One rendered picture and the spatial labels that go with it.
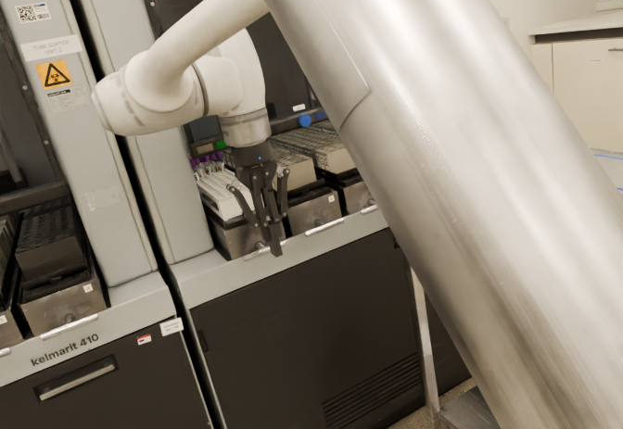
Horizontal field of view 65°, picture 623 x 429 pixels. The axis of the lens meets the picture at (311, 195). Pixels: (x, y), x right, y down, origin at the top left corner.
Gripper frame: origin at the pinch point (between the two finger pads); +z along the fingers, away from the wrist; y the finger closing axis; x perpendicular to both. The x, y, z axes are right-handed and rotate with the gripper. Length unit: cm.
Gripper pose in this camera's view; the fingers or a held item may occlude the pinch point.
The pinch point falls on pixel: (273, 238)
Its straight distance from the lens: 100.1
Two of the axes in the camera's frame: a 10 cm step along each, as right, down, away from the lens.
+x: 4.5, 2.1, -8.7
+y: -8.7, 3.1, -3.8
